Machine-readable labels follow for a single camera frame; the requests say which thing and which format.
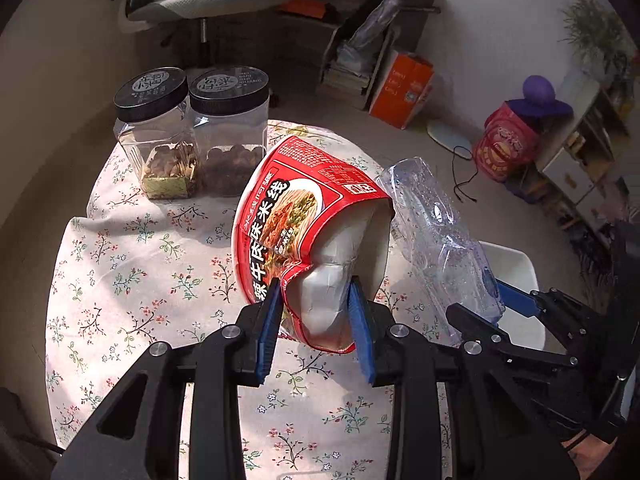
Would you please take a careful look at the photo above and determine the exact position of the red instant noodle bowl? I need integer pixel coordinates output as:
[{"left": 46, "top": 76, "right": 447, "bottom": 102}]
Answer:
[{"left": 231, "top": 135, "right": 396, "bottom": 356}]

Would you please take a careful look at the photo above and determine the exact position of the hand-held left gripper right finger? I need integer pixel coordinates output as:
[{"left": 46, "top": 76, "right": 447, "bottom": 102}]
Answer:
[{"left": 347, "top": 280, "right": 576, "bottom": 480}]

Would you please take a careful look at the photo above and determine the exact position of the floral tablecloth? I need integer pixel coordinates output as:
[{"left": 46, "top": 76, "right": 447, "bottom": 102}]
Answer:
[{"left": 44, "top": 120, "right": 451, "bottom": 480}]

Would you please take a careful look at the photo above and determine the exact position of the wooden bookshelf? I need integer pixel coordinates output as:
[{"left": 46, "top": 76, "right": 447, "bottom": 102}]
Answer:
[{"left": 267, "top": 0, "right": 448, "bottom": 111}]

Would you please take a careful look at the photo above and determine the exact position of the white drawer cabinet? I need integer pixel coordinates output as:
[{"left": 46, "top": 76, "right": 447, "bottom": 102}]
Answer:
[{"left": 535, "top": 67, "right": 633, "bottom": 231}]

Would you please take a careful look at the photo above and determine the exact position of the orange cardboard box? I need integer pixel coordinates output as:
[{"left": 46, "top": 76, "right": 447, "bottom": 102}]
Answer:
[{"left": 368, "top": 50, "right": 435, "bottom": 130}]

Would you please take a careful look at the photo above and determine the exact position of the red bag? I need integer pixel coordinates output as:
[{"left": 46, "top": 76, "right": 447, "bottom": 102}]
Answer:
[{"left": 472, "top": 102, "right": 543, "bottom": 183}]

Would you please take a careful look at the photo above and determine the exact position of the grey office chair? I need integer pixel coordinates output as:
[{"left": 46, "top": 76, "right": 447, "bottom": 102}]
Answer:
[{"left": 110, "top": 0, "right": 293, "bottom": 68}]

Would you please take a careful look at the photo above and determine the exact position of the white plastic chair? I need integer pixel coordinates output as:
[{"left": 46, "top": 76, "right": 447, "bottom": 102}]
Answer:
[{"left": 477, "top": 240, "right": 548, "bottom": 351}]

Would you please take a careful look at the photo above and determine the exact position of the clear jar of dark nuts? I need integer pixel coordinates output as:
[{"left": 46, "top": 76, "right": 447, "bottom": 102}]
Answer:
[{"left": 187, "top": 65, "right": 271, "bottom": 198}]

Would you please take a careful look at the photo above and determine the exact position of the purple hat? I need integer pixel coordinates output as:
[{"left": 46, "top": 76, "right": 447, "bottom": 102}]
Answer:
[{"left": 505, "top": 75, "right": 573, "bottom": 121}]

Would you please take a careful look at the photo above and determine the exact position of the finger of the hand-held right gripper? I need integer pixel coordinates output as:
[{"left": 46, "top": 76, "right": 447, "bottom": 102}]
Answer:
[
  {"left": 445, "top": 301, "right": 581, "bottom": 376},
  {"left": 495, "top": 280, "right": 618, "bottom": 356}
]

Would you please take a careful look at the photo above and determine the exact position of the potted green plant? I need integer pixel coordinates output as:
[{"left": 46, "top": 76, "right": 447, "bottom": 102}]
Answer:
[{"left": 557, "top": 0, "right": 626, "bottom": 81}]

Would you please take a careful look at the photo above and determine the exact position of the black cable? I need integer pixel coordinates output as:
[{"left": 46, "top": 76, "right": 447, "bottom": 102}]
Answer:
[{"left": 450, "top": 145, "right": 481, "bottom": 203}]

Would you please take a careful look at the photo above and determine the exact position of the orange cloth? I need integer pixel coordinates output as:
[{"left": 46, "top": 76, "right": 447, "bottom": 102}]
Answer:
[{"left": 277, "top": 0, "right": 326, "bottom": 18}]

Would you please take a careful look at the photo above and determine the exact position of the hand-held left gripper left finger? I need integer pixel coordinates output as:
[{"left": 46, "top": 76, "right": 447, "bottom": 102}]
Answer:
[{"left": 50, "top": 285, "right": 283, "bottom": 480}]

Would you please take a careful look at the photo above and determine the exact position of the crushed clear plastic bottle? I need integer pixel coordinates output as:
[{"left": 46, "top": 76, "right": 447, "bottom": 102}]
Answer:
[{"left": 374, "top": 157, "right": 506, "bottom": 348}]

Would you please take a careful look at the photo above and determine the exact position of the white round disc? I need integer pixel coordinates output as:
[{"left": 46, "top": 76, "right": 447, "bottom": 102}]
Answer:
[{"left": 427, "top": 120, "right": 473, "bottom": 161}]

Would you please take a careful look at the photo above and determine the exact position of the clear jar of light nuts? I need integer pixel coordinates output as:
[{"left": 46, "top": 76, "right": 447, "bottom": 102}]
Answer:
[{"left": 112, "top": 66, "right": 201, "bottom": 201}]

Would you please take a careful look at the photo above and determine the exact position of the stack of books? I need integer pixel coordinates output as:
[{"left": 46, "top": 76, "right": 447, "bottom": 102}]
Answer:
[{"left": 320, "top": 57, "right": 373, "bottom": 96}]

